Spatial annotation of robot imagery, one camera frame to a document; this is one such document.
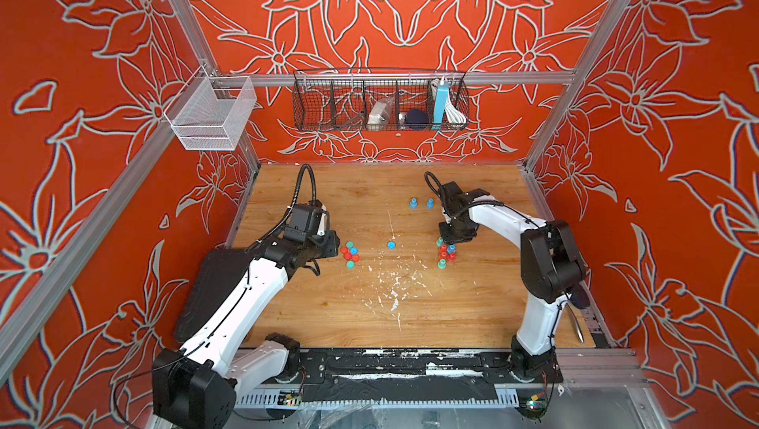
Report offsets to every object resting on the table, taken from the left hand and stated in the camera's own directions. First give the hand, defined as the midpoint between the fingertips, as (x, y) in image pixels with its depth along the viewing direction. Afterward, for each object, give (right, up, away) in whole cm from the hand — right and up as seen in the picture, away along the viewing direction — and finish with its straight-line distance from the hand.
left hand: (334, 238), depth 80 cm
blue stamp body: (+26, +9, +24) cm, 36 cm away
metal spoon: (+67, -23, -1) cm, 71 cm away
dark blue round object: (+25, +38, +18) cm, 49 cm away
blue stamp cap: (+17, -5, +16) cm, 24 cm away
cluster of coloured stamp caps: (+3, -8, +14) cm, 17 cm away
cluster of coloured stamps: (+34, -7, +12) cm, 37 cm away
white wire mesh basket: (-42, +39, +14) cm, 59 cm away
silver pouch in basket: (+13, +38, +12) cm, 42 cm away
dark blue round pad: (+72, -18, +5) cm, 75 cm away
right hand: (+34, -2, +13) cm, 37 cm away
